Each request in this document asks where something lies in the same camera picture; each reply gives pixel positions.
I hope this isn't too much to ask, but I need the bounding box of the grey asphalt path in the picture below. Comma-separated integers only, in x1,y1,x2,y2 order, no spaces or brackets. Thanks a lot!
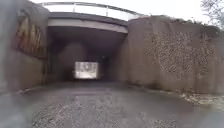
0,80,224,128

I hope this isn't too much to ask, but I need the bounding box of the concrete bridge with railing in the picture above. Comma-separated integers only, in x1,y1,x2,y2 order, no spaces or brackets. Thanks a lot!
39,1,145,82

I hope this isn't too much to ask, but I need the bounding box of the leaf litter ground strip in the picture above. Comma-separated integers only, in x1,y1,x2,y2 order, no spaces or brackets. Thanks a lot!
133,84,224,111

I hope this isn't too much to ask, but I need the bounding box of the bare tree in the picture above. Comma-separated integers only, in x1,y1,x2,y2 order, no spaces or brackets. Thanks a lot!
200,0,224,29

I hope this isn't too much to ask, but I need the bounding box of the concrete wall with ivy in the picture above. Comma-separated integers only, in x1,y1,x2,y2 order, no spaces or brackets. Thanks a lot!
114,14,224,95

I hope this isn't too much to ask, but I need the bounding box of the concrete wall with mural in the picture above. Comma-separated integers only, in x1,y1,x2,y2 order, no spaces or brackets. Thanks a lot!
0,0,51,95

